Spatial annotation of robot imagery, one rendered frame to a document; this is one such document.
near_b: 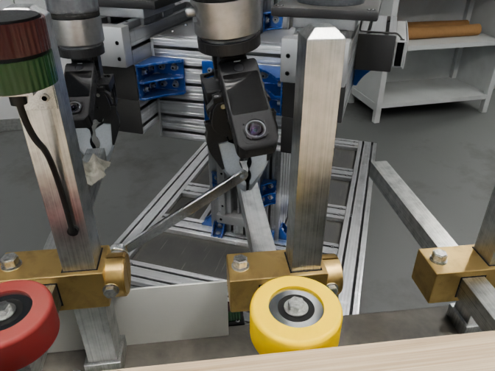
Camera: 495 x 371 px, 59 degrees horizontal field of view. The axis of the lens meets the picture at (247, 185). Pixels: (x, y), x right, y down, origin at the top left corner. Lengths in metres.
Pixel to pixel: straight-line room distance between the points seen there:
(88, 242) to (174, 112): 0.77
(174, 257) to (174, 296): 0.97
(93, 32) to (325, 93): 0.42
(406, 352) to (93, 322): 0.35
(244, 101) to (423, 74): 3.37
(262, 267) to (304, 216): 0.09
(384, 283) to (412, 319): 1.12
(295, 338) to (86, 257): 0.24
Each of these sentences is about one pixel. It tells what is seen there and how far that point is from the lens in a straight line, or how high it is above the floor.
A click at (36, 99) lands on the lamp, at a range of 0.42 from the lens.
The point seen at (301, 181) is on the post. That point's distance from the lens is 0.45.
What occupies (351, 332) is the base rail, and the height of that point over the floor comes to 0.70.
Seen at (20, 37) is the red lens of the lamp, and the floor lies 1.12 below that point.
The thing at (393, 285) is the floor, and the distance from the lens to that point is 1.81.
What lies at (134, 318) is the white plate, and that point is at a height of 0.75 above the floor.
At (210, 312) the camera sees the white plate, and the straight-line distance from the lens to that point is 0.61.
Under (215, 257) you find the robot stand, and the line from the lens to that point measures 1.53.
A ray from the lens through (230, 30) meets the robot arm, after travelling 0.48.
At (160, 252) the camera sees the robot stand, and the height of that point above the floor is 0.21.
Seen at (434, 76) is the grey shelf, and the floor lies 0.15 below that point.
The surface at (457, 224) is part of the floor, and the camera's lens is 2.25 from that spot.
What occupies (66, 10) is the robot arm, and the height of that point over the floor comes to 1.08.
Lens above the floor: 1.19
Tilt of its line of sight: 31 degrees down
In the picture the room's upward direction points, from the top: straight up
